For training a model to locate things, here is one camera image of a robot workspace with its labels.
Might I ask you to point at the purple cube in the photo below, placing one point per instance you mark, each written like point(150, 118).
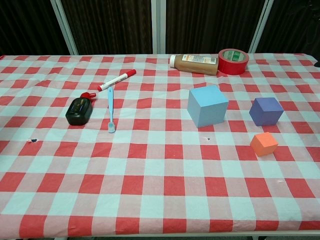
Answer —
point(267, 112)

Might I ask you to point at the small orange cube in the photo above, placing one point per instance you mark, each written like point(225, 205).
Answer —
point(265, 145)

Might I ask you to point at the red white checkered tablecloth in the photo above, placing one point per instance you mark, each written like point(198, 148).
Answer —
point(150, 162)

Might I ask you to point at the blue sponge block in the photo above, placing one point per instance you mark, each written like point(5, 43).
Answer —
point(210, 112)

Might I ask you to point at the light blue toothbrush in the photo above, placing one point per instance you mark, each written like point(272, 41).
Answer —
point(110, 105)

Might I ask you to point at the red white marker pen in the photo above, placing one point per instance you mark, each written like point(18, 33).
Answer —
point(116, 80)

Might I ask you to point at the brown bottle white cap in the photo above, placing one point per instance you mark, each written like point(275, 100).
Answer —
point(195, 66)

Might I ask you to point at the black bottle red cap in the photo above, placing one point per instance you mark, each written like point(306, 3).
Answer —
point(77, 112)

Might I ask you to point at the red tape roll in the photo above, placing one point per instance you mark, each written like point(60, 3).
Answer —
point(231, 67)

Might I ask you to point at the dark brown partition panel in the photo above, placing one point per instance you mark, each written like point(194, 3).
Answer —
point(212, 25)
point(112, 25)
point(295, 25)
point(25, 25)

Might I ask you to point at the white partition frame post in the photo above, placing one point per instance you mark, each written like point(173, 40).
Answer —
point(260, 27)
point(65, 32)
point(158, 25)

